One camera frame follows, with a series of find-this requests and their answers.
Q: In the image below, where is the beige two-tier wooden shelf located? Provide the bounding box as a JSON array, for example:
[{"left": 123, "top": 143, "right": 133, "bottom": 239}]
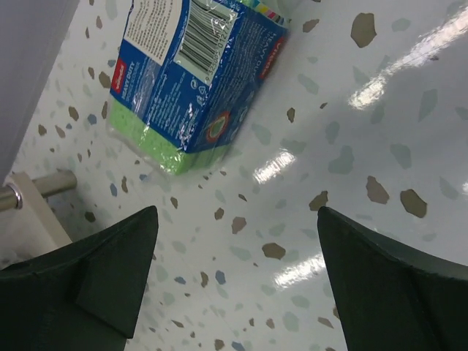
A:
[{"left": 1, "top": 170, "right": 78, "bottom": 269}]

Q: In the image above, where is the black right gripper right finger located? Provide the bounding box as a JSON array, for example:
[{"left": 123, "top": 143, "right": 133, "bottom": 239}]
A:
[{"left": 317, "top": 206, "right": 467, "bottom": 350}]

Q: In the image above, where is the green sponge pack barcode label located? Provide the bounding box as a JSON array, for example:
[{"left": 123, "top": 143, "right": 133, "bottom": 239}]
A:
[{"left": 105, "top": 0, "right": 293, "bottom": 176}]

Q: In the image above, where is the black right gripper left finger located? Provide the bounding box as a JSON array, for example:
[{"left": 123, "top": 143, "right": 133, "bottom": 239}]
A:
[{"left": 1, "top": 205, "right": 158, "bottom": 351}]

